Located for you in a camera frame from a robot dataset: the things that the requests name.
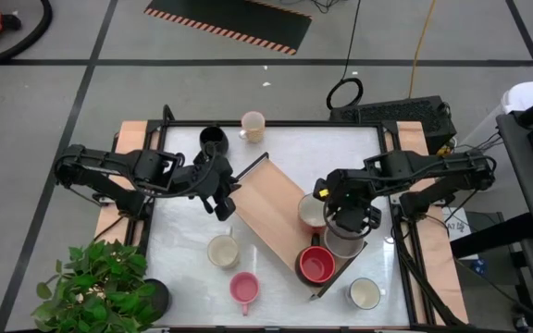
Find yellow hanging cable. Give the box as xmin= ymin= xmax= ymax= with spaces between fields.
xmin=407 ymin=0 xmax=438 ymax=99

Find black hazard-striped floor mat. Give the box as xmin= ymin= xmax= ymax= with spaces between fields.
xmin=143 ymin=0 xmax=314 ymax=56

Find black mug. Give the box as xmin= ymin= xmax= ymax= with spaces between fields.
xmin=198 ymin=125 xmax=230 ymax=156

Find salmon red mug white inside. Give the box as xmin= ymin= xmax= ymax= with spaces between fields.
xmin=297 ymin=192 xmax=328 ymax=235

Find clear grey glass mug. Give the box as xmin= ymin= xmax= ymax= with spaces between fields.
xmin=323 ymin=225 xmax=366 ymax=260

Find red cup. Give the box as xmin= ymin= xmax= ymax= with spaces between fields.
xmin=294 ymin=233 xmax=337 ymax=288

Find wooden arm base board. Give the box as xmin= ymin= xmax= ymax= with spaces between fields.
xmin=394 ymin=120 xmax=470 ymax=326
xmin=93 ymin=120 xmax=162 ymax=246

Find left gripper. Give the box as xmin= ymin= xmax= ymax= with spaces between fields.
xmin=173 ymin=150 xmax=242 ymax=223

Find black aluminium table frame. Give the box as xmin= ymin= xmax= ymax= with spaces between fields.
xmin=116 ymin=105 xmax=469 ymax=333

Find black cable with coil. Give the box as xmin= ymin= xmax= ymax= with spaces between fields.
xmin=325 ymin=0 xmax=366 ymax=111

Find black diagonal frame strut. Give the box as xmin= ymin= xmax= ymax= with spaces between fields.
xmin=390 ymin=205 xmax=466 ymax=329

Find black plant pot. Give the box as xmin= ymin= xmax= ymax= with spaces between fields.
xmin=142 ymin=277 xmax=172 ymax=320

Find yellow checkered white mug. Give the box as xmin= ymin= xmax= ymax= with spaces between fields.
xmin=239 ymin=110 xmax=267 ymax=144

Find white paper sheet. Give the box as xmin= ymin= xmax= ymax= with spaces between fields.
xmin=441 ymin=206 xmax=479 ymax=251

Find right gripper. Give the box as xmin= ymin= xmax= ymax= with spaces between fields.
xmin=312 ymin=166 xmax=383 ymax=234

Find pink mug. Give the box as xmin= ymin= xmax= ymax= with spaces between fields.
xmin=229 ymin=271 xmax=261 ymax=317

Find black vacuum hose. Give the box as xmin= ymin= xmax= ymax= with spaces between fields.
xmin=0 ymin=0 xmax=54 ymax=70

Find white trash bin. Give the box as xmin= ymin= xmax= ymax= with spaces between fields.
xmin=500 ymin=80 xmax=533 ymax=117

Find wooden shelf black wire frame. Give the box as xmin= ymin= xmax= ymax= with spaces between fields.
xmin=234 ymin=151 xmax=368 ymax=301

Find olive-cream glazed mug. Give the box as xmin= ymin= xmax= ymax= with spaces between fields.
xmin=206 ymin=226 xmax=242 ymax=270

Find black perforated computer case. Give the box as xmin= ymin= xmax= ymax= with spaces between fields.
xmin=328 ymin=94 xmax=458 ymax=156

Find green leafy plant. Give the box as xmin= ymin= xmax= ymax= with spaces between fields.
xmin=30 ymin=239 xmax=159 ymax=333

